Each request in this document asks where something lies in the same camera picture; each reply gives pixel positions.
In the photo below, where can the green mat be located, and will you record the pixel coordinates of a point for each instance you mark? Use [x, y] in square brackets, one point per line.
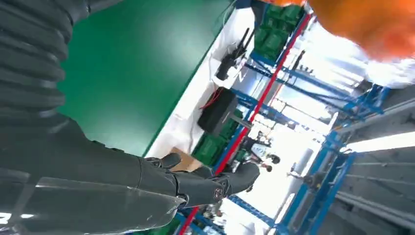
[129, 65]

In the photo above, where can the white table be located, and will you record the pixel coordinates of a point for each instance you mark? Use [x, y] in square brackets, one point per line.
[194, 107]

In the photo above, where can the ceiling light strip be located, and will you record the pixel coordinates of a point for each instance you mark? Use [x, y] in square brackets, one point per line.
[379, 142]

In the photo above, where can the person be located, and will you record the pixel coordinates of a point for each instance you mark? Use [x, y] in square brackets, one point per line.
[267, 168]
[275, 159]

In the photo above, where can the blue rack frame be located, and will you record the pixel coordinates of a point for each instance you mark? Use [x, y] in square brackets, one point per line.
[324, 86]
[324, 168]

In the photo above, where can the black carrying case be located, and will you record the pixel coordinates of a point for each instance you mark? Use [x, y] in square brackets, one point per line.
[217, 113]

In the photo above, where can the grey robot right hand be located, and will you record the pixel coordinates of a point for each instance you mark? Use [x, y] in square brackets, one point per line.
[81, 181]

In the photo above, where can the red shelf rail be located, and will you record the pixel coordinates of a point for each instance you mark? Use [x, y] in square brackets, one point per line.
[259, 107]

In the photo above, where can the cardboard box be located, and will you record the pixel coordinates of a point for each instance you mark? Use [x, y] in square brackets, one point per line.
[186, 160]

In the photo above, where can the black remote controller with antennas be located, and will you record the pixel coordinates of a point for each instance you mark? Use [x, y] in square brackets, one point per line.
[227, 65]

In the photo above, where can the green crate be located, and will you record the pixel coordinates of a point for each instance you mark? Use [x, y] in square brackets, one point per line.
[210, 149]
[275, 35]

